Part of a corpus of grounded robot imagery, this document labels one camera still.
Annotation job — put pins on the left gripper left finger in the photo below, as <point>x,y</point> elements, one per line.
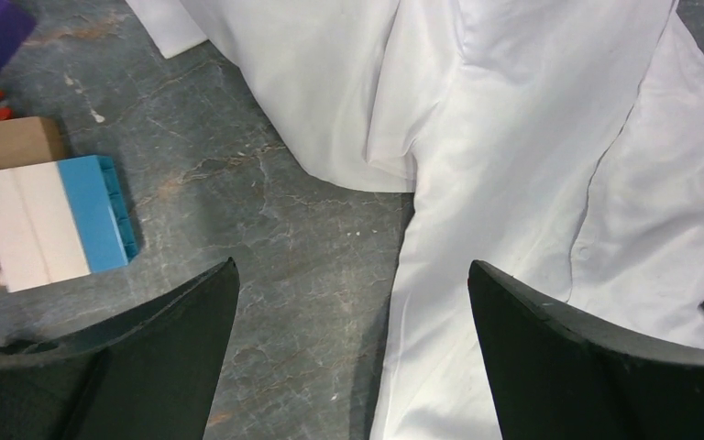
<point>147,373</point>

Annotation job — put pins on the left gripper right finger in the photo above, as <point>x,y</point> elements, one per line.
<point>556,372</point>

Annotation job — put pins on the white button shirt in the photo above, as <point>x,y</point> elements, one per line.
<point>560,141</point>

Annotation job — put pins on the white and blue block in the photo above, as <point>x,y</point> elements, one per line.
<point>62,220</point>

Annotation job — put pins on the brown wooden cube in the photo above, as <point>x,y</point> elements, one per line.
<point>30,140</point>

